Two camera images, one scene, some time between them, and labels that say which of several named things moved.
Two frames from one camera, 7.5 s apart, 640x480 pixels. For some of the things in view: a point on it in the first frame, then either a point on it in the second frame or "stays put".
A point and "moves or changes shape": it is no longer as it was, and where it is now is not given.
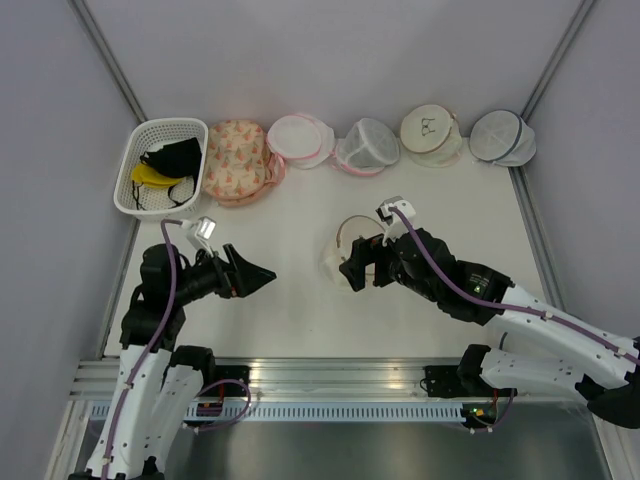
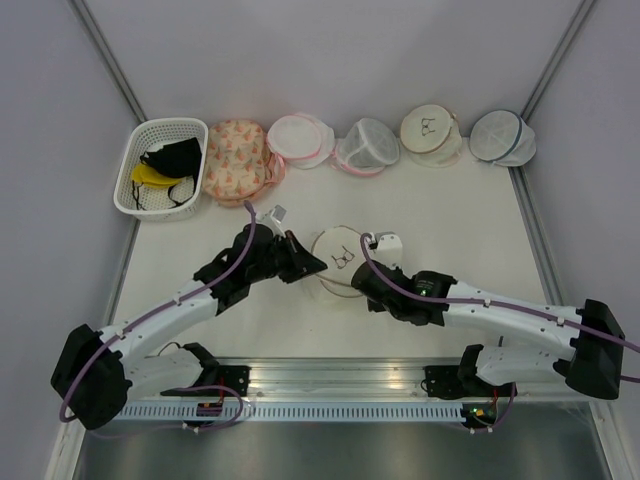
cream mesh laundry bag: [353, 228] moves or changes shape
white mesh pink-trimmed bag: [368, 148] stays put
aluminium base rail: [321, 378] stays put
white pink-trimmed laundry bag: [303, 141] stays put
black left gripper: [239, 277] to [301, 261]
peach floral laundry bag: [239, 164] stays put
